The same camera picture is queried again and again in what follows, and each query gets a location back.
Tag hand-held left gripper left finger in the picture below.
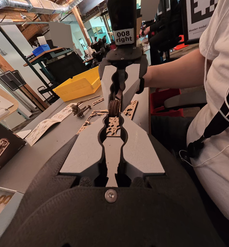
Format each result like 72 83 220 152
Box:
59 113 109 177

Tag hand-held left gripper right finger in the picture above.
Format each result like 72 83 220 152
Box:
120 113 166 177

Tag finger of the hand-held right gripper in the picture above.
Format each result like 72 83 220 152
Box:
100 65 119 109
120 63 141 112

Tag round wooden gear part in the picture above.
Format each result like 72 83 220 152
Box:
109 99 121 117

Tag person's right forearm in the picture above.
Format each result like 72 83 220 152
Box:
143 48 212 89

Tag emptied wooden parts sheet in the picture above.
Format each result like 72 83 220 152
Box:
76 109 109 135

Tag perforated wooden parts sheet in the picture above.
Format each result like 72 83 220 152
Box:
106 100 138 138

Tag partly built wooden model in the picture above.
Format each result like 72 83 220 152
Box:
70 103 92 118

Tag dark model kit box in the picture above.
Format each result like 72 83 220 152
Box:
0 115 27 179

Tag thin wooden stick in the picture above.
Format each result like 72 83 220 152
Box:
77 95 101 104

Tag yellow plastic bin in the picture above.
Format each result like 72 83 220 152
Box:
52 66 101 102

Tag dumbbell rack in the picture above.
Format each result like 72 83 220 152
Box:
90 36 111 67

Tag person's dark pants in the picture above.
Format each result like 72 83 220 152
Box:
151 115 193 155

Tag red plastic crate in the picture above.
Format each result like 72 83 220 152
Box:
151 88 184 117

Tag instruction booklet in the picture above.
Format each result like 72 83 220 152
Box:
25 103 84 147

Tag grey chair armrest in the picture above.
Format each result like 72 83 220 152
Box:
164 90 207 109

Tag white card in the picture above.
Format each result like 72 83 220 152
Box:
16 130 32 140

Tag green workbench with wooden top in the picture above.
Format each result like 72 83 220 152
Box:
23 47 74 78

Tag orange plastic object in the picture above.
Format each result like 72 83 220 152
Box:
176 34 189 49

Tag blue plastic bin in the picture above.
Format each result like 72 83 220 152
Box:
32 44 50 57

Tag black and white tag poster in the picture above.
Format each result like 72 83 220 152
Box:
185 0 219 40

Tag person's white shirt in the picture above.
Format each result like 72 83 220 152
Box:
186 0 229 229

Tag black slanted pole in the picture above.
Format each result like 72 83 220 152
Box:
0 15 46 111

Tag wooden board with paper sign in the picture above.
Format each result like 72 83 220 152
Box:
0 82 19 121

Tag white cardboard box tray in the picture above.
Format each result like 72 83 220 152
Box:
0 185 24 246

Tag black wire cart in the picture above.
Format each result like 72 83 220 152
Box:
37 81 56 105

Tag white cable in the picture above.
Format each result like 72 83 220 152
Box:
179 0 229 167

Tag black shoulder strap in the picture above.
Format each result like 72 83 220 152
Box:
187 74 229 158

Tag silver ventilation duct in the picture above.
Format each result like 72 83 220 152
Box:
0 0 77 14

